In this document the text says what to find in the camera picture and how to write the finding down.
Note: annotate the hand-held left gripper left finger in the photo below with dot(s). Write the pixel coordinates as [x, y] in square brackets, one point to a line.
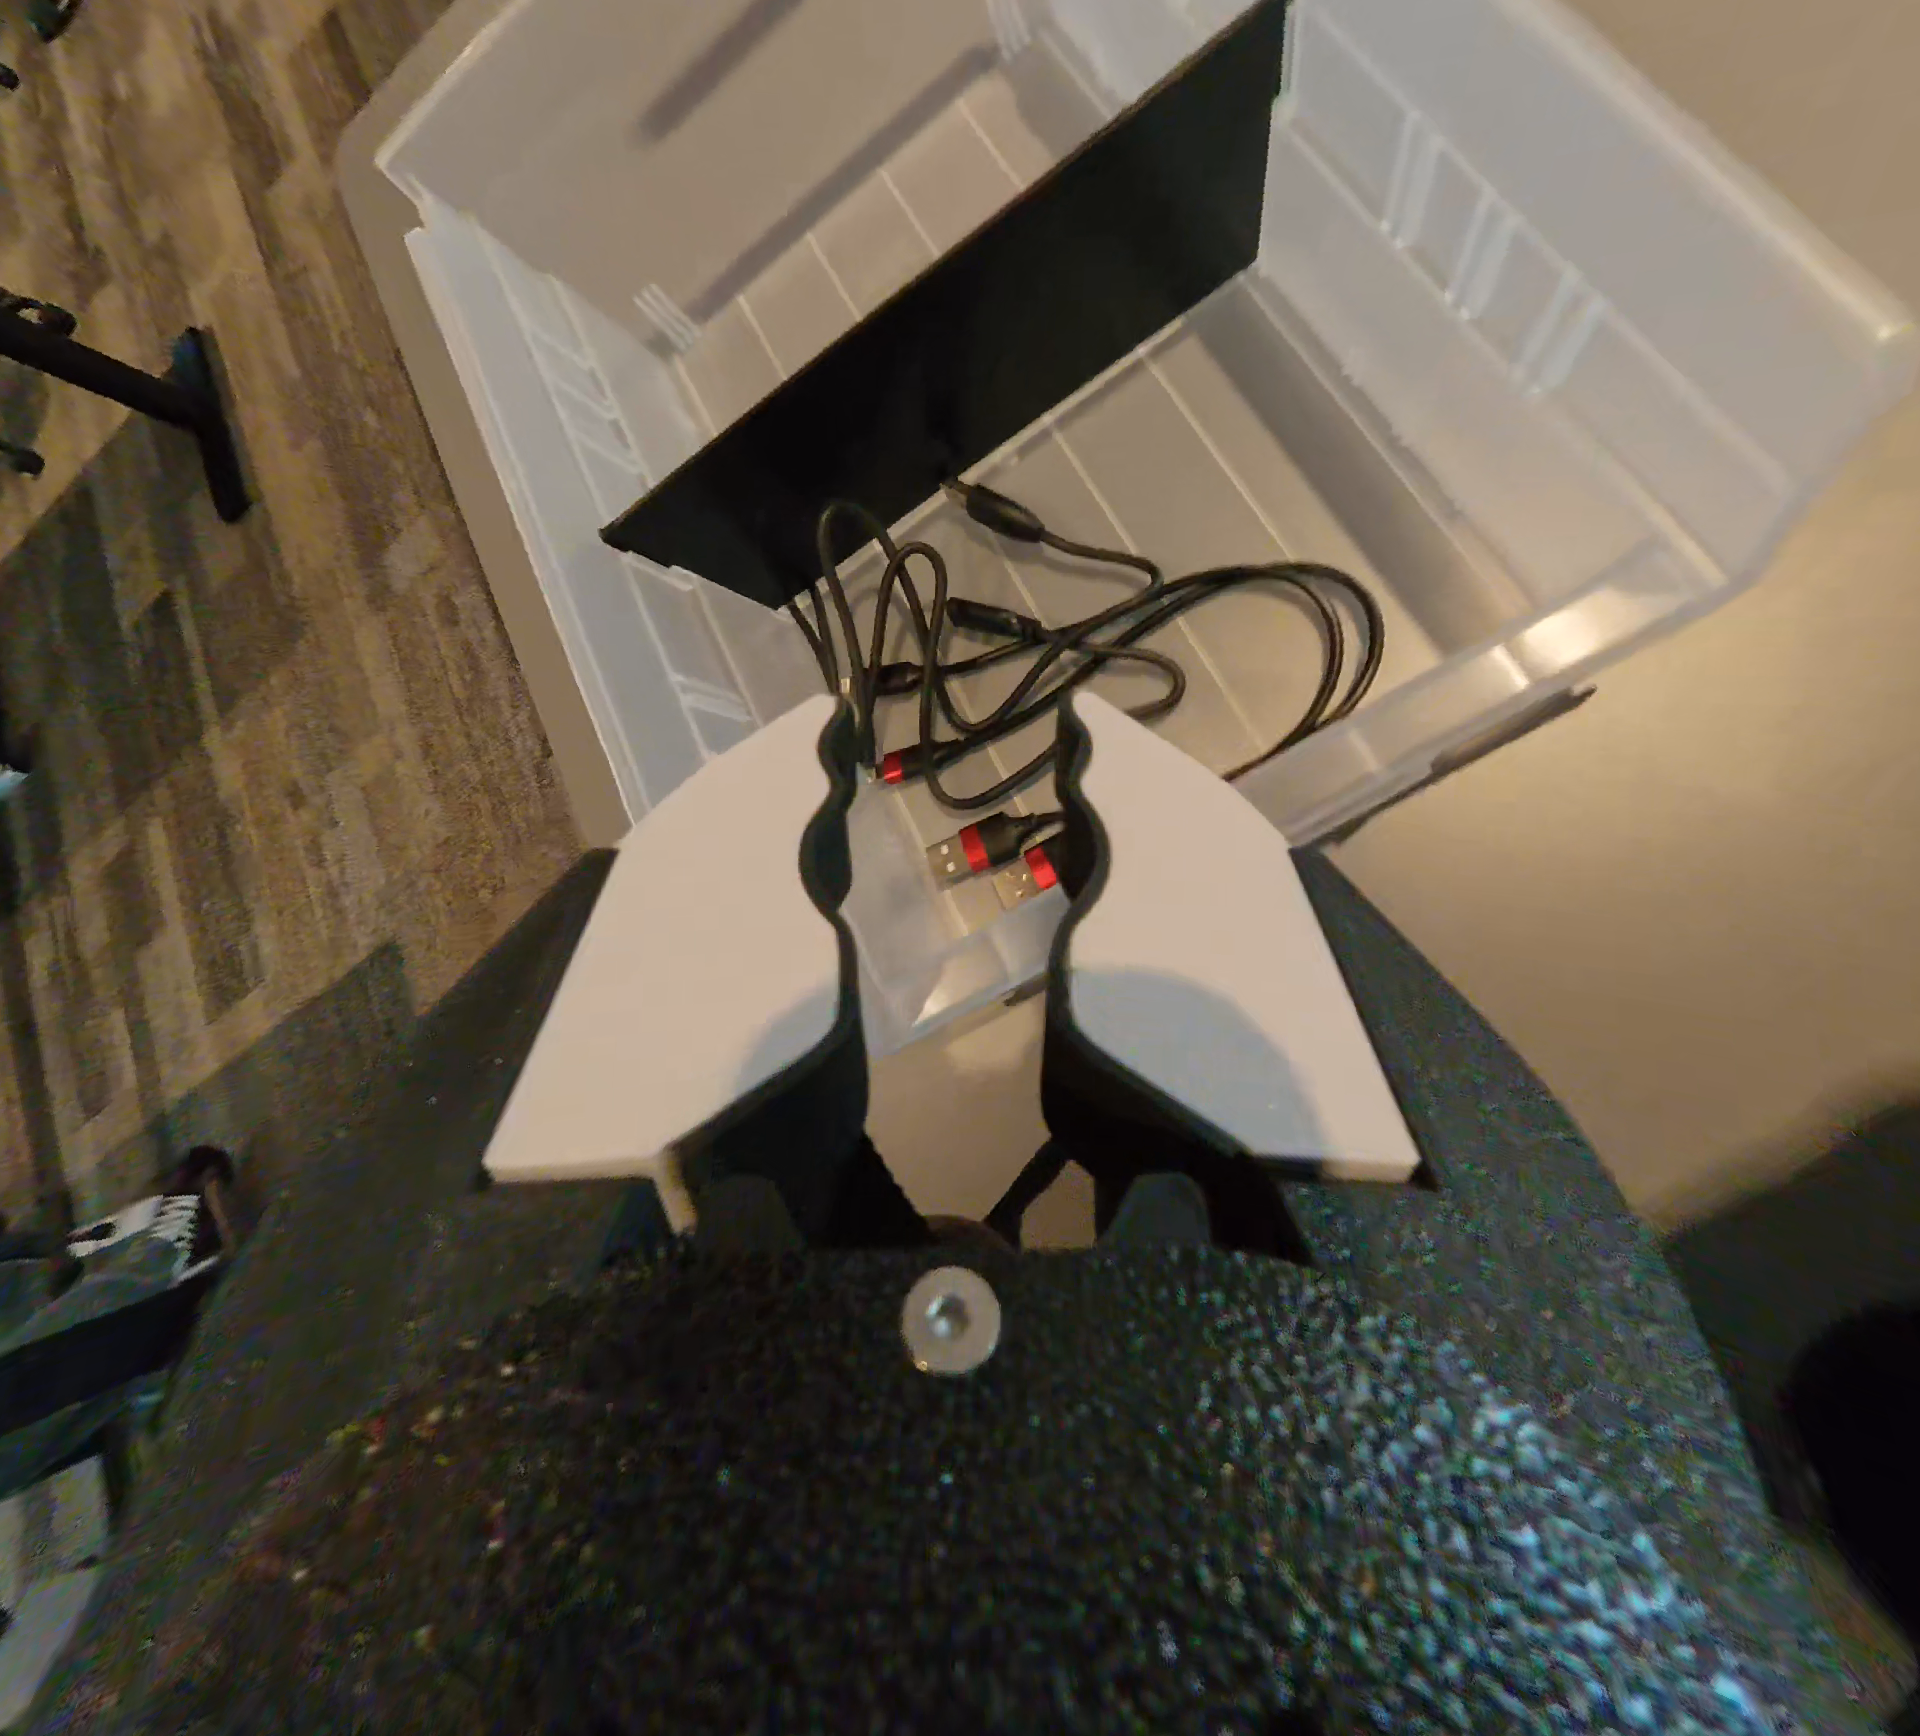
[706, 971]

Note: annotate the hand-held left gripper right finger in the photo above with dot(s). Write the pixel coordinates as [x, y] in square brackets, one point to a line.
[1230, 971]

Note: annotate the clear plastic bin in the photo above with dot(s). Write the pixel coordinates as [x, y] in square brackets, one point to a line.
[1621, 267]

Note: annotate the person's black shoe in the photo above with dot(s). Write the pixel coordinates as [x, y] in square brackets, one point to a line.
[122, 1287]

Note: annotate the black bin divider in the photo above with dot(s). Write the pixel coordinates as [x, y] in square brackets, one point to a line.
[992, 326]

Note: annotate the black metal desk frame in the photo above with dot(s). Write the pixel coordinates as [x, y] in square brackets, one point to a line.
[122, 402]

